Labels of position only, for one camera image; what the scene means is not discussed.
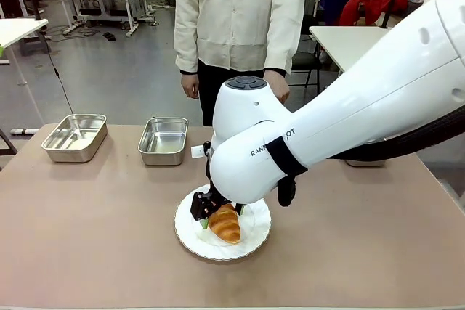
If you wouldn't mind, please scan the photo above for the golden croissant bread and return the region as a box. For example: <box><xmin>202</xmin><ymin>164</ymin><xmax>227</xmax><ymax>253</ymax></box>
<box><xmin>207</xmin><ymin>203</ymin><xmax>242</xmax><ymax>245</ymax></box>

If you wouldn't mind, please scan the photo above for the white scalloped plate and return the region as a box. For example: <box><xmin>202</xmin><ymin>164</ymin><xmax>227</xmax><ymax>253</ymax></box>
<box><xmin>174</xmin><ymin>184</ymin><xmax>272</xmax><ymax>262</ymax></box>

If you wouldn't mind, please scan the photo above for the black strap on arm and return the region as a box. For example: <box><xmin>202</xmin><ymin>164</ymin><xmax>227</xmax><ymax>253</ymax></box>
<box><xmin>267</xmin><ymin>138</ymin><xmax>309</xmax><ymax>177</ymax></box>

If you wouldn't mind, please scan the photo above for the narrow deep steel container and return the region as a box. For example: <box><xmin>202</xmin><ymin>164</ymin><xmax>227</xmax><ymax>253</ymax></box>
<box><xmin>137</xmin><ymin>116</ymin><xmax>190</xmax><ymax>167</ymax></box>

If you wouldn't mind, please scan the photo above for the person's left forearm cream sleeve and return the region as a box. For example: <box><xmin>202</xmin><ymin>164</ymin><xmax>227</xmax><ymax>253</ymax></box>
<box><xmin>264</xmin><ymin>4</ymin><xmax>304</xmax><ymax>72</ymax></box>

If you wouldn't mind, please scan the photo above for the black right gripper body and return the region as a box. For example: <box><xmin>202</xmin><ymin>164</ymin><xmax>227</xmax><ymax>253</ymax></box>
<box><xmin>203</xmin><ymin>141</ymin><xmax>217</xmax><ymax>195</ymax></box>

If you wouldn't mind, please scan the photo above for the small shallow steel container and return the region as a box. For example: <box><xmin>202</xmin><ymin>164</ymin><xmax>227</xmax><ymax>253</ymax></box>
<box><xmin>41</xmin><ymin>113</ymin><xmax>109</xmax><ymax>164</ymax></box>

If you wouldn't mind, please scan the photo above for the white table with thin legs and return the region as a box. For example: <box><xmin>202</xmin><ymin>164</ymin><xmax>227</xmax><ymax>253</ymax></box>
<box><xmin>0</xmin><ymin>18</ymin><xmax>49</xmax><ymax>126</ymax></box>

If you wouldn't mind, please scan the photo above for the cream jacket person torso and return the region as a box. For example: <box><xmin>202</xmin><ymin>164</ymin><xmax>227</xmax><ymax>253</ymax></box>
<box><xmin>173</xmin><ymin>0</ymin><xmax>312</xmax><ymax>73</ymax></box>

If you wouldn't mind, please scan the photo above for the person's left hand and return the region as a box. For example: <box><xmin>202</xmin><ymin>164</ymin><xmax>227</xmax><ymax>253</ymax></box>
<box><xmin>263</xmin><ymin>69</ymin><xmax>291</xmax><ymax>105</ymax></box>

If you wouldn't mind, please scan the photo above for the black metal chair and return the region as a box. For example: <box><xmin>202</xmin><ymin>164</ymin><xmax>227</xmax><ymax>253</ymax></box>
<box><xmin>290</xmin><ymin>15</ymin><xmax>324</xmax><ymax>89</ymax></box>

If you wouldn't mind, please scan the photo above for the person's right hand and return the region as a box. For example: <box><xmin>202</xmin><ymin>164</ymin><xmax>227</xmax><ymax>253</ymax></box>
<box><xmin>180</xmin><ymin>72</ymin><xmax>201</xmax><ymax>101</ymax></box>

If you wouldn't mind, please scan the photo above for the person's right forearm cream sleeve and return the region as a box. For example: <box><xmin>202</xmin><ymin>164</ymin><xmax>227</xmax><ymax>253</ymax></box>
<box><xmin>173</xmin><ymin>4</ymin><xmax>201</xmax><ymax>73</ymax></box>

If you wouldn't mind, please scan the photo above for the large shallow steel container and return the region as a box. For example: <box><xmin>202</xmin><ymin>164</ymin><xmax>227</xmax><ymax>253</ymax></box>
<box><xmin>344</xmin><ymin>158</ymin><xmax>387</xmax><ymax>168</ymax></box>

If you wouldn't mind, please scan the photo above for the thin black floor cable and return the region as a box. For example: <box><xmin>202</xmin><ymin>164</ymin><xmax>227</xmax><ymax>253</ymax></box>
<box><xmin>42</xmin><ymin>30</ymin><xmax>77</xmax><ymax>115</ymax></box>

